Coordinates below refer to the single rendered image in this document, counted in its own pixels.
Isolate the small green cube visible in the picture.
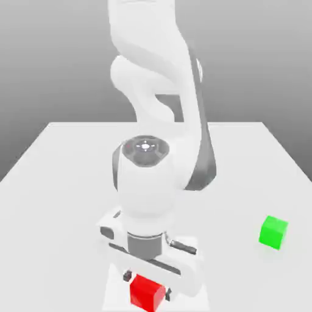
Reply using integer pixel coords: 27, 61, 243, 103
258, 214, 289, 251

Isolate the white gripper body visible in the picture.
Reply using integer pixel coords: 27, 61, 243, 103
108, 242, 204, 298

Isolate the small red cube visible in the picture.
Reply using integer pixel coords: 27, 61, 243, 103
129, 274, 167, 312

